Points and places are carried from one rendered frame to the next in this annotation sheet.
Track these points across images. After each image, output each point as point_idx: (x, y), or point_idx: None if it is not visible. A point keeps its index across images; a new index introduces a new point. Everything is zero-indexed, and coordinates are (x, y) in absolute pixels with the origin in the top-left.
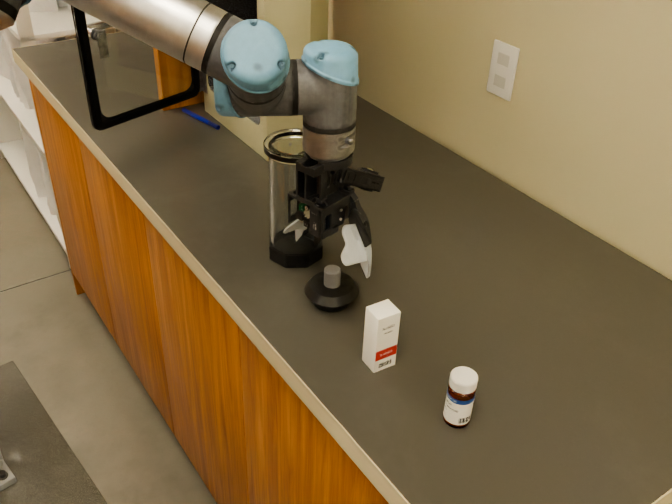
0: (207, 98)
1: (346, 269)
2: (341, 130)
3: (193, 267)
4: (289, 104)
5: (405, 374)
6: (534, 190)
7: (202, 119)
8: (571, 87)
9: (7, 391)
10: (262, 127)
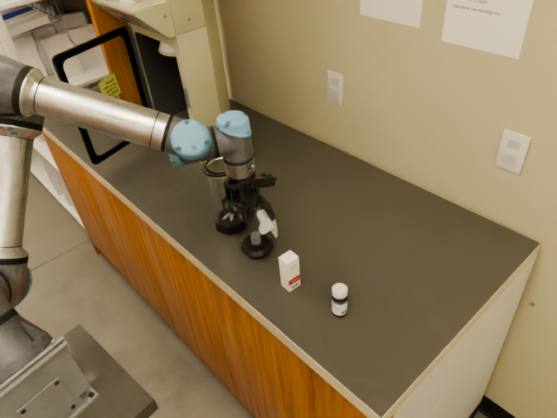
0: None
1: None
2: (246, 162)
3: (172, 243)
4: (214, 153)
5: (307, 289)
6: (365, 156)
7: None
8: (377, 95)
9: (80, 343)
10: None
